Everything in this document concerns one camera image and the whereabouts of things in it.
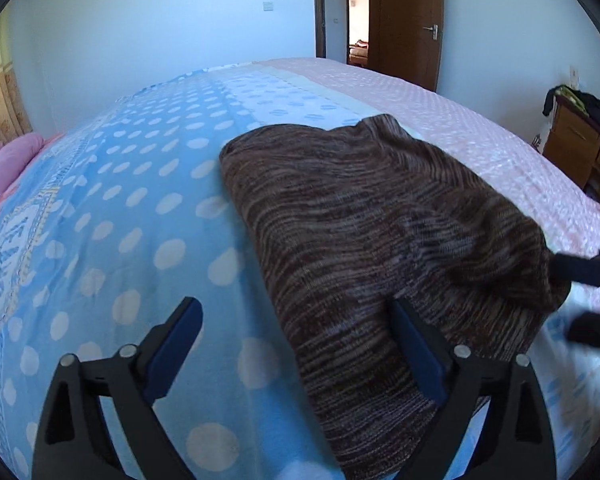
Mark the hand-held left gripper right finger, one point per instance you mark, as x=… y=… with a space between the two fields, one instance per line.
x=420 y=347

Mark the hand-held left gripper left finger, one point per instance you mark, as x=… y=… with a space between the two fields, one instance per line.
x=176 y=342

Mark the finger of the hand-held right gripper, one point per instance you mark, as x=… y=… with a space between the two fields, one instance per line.
x=592 y=329
x=585 y=269

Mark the brown knit sweater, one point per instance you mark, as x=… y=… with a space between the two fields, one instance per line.
x=355 y=240

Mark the pile of dark clothes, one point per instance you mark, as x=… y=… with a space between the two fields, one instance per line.
x=595 y=107

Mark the wooden cabinet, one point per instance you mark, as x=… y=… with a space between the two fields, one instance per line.
x=575 y=145

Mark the blue polka dot bed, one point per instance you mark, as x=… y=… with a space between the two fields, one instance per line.
x=130 y=185

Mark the pink bed sheet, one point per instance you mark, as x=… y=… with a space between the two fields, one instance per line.
x=455 y=125

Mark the folded pink quilt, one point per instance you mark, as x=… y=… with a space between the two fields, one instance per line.
x=10 y=160

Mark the sofa in next room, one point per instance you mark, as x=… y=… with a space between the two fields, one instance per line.
x=358 y=54

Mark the beige patterned curtain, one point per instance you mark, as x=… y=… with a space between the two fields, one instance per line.
x=2 y=95

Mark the brown wooden door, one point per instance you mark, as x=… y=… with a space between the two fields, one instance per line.
x=405 y=25

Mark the white wall socket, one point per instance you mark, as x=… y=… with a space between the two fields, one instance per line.
x=574 y=74

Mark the dark door frame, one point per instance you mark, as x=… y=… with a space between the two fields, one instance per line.
x=320 y=10

